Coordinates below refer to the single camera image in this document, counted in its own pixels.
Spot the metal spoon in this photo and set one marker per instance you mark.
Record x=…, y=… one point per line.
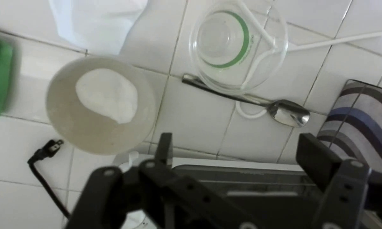
x=287, y=112

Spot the striped fabric bag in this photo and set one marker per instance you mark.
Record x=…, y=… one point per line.
x=361, y=115

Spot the white toaster oven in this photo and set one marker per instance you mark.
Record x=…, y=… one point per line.
x=243, y=163

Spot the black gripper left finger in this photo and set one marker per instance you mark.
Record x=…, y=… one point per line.
x=128, y=195

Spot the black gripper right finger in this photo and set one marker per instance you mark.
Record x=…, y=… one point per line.
x=339, y=195

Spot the beige ceramic bowl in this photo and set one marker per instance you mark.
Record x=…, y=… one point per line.
x=72, y=127

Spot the glass cup with green base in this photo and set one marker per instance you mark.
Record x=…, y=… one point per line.
x=224, y=38

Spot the clear plastic bag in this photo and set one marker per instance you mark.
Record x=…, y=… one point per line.
x=98, y=20

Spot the white powder heap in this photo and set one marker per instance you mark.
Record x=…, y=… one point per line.
x=106, y=95

